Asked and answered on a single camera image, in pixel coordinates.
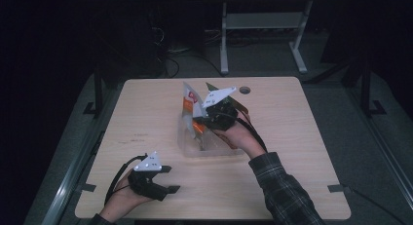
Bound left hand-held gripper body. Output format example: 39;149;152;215
127;150;170;203

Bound green red snack packet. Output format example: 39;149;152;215
205;82;250;150

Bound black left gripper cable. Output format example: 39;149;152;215
104;154;149;206

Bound person's left hand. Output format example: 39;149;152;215
97;176;154;224

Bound aluminium rail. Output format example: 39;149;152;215
40;85;123;225
345;87;413;202

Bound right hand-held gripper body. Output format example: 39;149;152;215
201;86;240;132

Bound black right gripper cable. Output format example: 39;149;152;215
226;112;270;154

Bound black floor cables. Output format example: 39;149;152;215
152;26;225;79

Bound white metal stand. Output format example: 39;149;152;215
219;0;315;76

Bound black metal stand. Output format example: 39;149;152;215
359;60;388;118
82;63;105;119

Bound clear plastic container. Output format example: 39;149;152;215
176;116;247;159

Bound thin black floor cable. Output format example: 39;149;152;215
350;187;403;225

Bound black table bracket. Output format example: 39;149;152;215
327;184;352;194
76;183;97;193

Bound person's right hand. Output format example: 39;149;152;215
212;110;268;160

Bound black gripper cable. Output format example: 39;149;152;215
104;154;149;206
226;112;270;154

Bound white orange snack packet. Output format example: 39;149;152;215
181;81;209;149

